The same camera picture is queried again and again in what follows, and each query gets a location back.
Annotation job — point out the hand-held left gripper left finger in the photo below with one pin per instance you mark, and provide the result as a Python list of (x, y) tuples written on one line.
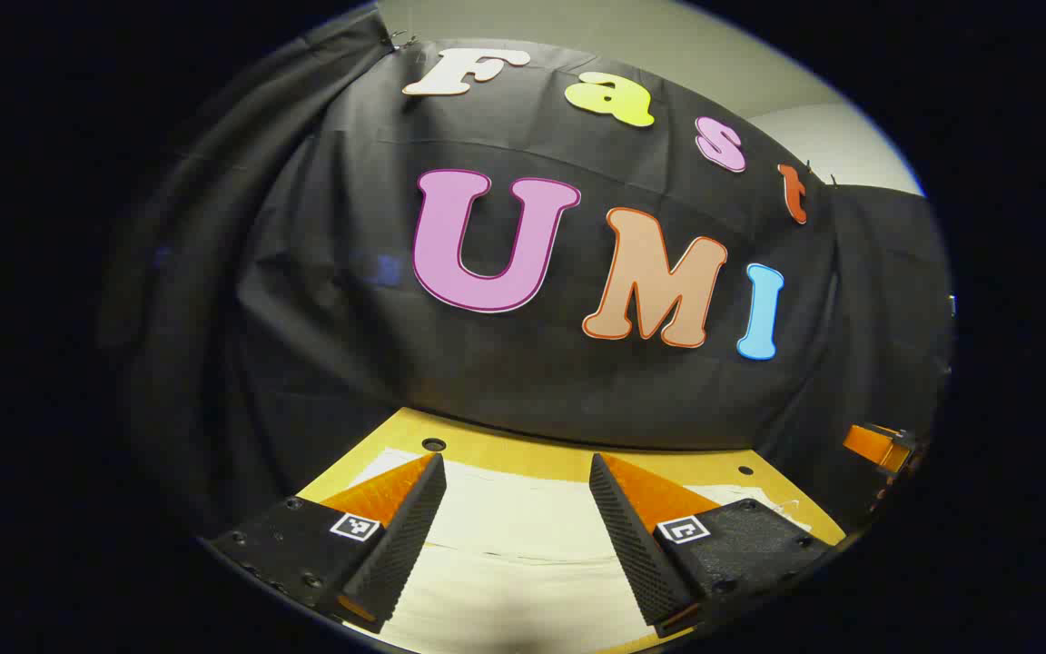
[(405, 536)]

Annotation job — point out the black backdrop cloth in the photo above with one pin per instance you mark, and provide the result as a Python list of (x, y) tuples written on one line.
[(487, 363)]

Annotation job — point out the white jeans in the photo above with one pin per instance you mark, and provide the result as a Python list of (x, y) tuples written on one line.
[(523, 563)]

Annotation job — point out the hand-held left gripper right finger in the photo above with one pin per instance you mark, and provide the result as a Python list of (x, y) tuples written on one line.
[(632, 545)]

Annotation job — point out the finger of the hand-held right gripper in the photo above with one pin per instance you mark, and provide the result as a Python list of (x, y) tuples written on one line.
[(868, 443)]

